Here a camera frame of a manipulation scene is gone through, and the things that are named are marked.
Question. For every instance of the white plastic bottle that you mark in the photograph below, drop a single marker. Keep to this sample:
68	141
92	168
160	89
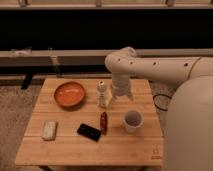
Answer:
101	88

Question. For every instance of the black rectangular box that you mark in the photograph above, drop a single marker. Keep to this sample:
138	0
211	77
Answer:
89	132

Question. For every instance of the wooden table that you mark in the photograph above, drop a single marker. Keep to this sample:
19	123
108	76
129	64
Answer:
144	147

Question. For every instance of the white sponge block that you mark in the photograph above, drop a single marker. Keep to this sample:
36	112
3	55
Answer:
49	130

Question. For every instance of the orange bowl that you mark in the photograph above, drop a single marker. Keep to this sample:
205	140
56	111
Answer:
69	94

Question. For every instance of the metal window rail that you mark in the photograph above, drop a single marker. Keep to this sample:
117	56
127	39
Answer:
22	58

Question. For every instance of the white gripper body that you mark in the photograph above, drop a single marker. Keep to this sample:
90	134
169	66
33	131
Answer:
121	86

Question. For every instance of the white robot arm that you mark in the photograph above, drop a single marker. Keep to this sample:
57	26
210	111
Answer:
188	135

